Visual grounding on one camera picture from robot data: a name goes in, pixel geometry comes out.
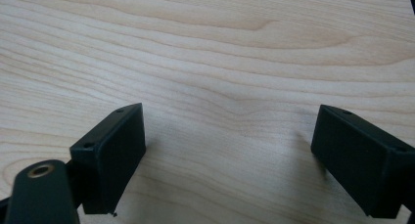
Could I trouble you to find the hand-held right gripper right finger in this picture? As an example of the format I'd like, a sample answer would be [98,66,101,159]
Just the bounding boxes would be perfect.
[310,104,415,219]

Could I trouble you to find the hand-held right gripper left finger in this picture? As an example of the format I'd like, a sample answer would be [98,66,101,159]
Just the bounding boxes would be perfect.
[69,102,147,217]

